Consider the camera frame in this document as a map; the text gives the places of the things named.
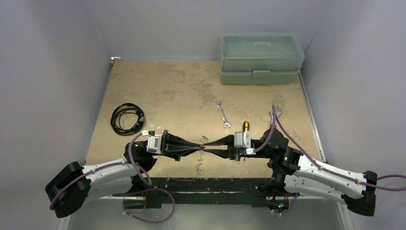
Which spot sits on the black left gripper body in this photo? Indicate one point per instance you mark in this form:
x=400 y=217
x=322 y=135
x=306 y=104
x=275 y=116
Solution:
x=163 y=141

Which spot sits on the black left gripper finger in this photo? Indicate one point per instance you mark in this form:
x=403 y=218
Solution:
x=174 y=141
x=176 y=152

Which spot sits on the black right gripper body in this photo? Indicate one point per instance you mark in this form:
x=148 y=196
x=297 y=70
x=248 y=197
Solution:
x=237 y=152

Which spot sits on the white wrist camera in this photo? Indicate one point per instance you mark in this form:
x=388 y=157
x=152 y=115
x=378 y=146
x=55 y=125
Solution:
x=242 y=141
x=154 y=142

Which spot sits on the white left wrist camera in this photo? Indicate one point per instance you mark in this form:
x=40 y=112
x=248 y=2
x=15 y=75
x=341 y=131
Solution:
x=154 y=142

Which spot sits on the green translucent plastic toolbox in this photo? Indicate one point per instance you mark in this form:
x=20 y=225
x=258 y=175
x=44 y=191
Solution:
x=259 y=58

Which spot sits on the small silver open-end wrench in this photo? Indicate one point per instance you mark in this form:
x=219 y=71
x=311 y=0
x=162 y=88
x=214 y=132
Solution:
x=226 y=122

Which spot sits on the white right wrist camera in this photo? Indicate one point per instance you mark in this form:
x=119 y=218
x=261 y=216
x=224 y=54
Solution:
x=242 y=141

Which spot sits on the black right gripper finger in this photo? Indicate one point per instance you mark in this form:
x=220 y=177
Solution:
x=223 y=153
x=225 y=141

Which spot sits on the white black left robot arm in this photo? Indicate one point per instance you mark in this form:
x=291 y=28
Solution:
x=76 y=185

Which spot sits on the screwdriver black yellow handle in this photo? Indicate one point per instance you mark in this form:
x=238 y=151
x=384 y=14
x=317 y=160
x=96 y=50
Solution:
x=245 y=126

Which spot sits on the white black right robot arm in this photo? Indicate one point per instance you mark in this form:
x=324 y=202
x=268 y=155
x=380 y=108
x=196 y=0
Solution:
x=295 y=173

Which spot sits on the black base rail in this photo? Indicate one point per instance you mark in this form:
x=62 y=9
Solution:
x=203 y=191

